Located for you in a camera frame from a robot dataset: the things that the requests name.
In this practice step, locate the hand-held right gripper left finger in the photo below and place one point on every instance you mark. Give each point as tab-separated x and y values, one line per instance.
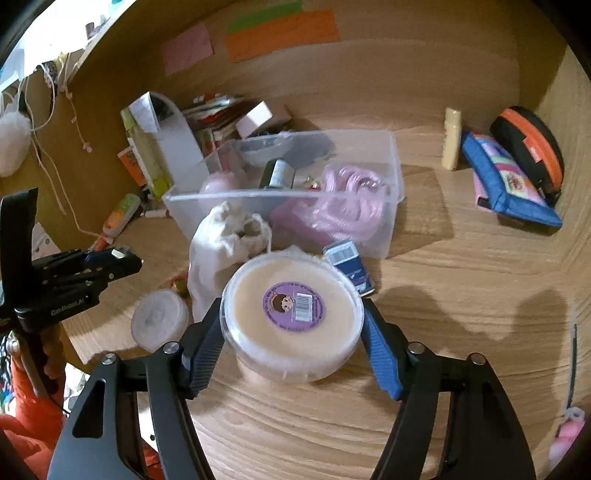
203	355

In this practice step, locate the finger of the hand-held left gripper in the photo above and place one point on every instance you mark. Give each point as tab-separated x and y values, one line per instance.
83	259
99	276

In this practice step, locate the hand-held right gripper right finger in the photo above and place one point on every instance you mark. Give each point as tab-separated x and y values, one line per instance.
383	357

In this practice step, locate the small round clear lidded cup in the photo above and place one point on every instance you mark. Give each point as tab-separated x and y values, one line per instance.
157	318

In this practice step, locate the round clear tub purple sticker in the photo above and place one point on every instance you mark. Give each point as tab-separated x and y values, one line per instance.
286	332

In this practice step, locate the small blue barcode box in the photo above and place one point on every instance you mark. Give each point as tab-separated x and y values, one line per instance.
351	267

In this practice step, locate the clear plastic storage box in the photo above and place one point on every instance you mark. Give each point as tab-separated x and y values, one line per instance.
231	201

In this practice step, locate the wooden desktop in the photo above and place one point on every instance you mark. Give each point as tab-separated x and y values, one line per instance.
461	286

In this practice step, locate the clear bottle with orange label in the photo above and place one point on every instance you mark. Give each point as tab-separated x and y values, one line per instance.
121	214

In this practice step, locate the small red green item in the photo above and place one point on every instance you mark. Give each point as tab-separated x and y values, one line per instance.
179	285

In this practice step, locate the lip balm tube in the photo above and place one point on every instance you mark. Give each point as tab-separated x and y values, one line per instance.
154	213

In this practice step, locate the orange printed box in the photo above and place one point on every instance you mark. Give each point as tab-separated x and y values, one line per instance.
131	165

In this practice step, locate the person's orange clothing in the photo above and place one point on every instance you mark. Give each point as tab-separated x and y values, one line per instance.
32	415

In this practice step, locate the white fluffy ball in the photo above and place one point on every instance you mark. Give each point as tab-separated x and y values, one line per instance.
14	143

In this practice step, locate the curled white paper sheet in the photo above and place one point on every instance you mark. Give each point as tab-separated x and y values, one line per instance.
178	143

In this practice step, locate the pink round object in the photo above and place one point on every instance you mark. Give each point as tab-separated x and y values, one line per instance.
219	183

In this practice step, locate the small red gold charm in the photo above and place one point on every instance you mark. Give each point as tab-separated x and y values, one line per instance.
311	182

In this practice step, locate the pink flat pouch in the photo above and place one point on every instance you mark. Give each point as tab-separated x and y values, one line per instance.
482	191

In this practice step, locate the stack of books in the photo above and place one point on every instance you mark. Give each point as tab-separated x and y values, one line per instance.
217	115

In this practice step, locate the dark green bottle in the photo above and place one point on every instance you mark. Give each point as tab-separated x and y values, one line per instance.
277	173

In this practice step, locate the pink plush charm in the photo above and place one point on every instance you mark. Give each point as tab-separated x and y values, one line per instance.
568	436

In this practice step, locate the blue zip pouch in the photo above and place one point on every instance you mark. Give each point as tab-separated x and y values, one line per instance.
526	207

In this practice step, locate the small white box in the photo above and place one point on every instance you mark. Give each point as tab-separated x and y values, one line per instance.
253	117

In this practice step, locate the cream sunscreen bottle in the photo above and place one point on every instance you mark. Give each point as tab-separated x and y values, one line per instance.
451	143

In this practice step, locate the pink paper note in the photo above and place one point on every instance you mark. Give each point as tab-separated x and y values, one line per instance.
187	48

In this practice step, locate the black case with orange zip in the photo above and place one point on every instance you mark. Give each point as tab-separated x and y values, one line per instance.
517	134

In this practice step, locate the orange paper note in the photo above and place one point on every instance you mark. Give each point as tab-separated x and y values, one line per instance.
281	34

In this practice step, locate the green paper note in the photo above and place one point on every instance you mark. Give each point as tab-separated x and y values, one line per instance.
263	16

